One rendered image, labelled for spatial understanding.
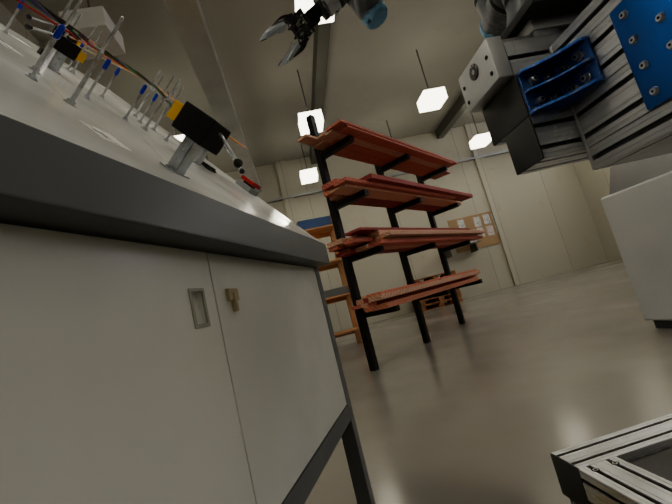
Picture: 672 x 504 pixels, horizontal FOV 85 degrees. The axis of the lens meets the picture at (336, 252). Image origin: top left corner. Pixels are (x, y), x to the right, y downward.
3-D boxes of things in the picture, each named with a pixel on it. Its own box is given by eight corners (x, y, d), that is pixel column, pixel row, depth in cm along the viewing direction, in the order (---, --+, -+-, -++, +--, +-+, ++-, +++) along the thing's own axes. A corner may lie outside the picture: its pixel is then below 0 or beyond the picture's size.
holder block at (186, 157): (207, 199, 52) (246, 140, 51) (150, 156, 55) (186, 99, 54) (225, 206, 57) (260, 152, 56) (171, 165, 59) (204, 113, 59)
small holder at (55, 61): (9, 42, 73) (28, 11, 73) (60, 73, 81) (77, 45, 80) (14, 47, 71) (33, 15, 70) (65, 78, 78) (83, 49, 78)
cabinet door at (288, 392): (349, 403, 102) (316, 267, 108) (268, 531, 49) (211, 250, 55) (340, 405, 103) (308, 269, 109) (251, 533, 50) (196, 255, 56)
